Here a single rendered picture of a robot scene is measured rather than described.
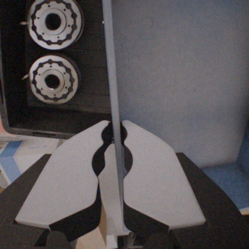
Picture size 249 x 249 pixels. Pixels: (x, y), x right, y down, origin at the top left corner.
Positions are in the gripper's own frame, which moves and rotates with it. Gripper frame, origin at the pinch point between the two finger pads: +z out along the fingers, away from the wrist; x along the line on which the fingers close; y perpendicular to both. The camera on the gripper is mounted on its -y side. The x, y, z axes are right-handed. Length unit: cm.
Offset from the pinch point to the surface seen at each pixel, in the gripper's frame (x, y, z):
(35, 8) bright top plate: -14.9, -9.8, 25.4
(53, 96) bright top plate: -13.7, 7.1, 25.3
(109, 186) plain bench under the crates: -5, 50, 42
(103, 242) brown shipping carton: -8, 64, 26
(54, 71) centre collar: -12.6, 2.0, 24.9
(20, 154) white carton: -30, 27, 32
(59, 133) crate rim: -11.3, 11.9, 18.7
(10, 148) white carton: -36, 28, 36
